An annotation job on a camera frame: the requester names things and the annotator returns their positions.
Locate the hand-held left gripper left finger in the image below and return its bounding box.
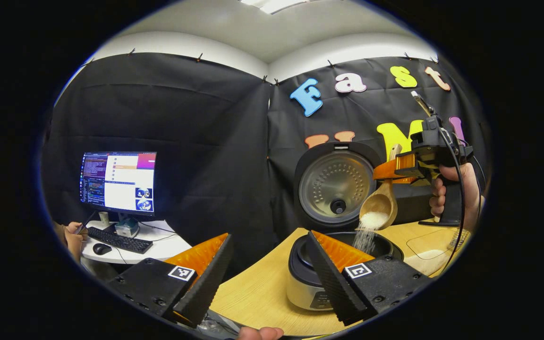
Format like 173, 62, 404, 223
107, 233, 234, 329

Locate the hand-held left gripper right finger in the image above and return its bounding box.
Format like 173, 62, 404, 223
306, 230, 432, 326

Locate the wooden spoon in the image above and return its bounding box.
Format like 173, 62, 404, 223
359, 144, 404, 231

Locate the spoonful of white rice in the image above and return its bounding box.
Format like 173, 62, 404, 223
352, 211, 391, 254

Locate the black silver rice cooker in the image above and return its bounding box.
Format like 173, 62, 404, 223
287, 142, 405, 312

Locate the white side table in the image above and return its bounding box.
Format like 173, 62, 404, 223
81, 220, 192, 266

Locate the black keyboard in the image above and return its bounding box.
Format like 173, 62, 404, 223
87, 227, 153, 255

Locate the small teal box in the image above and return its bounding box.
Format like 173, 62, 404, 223
114, 217, 140, 238

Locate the computer monitor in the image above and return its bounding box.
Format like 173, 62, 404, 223
79, 151, 158, 217

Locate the black backdrop cloth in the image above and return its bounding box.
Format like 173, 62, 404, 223
41, 52, 492, 279

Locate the ceiling light panel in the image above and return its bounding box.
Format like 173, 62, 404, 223
241, 0, 320, 15

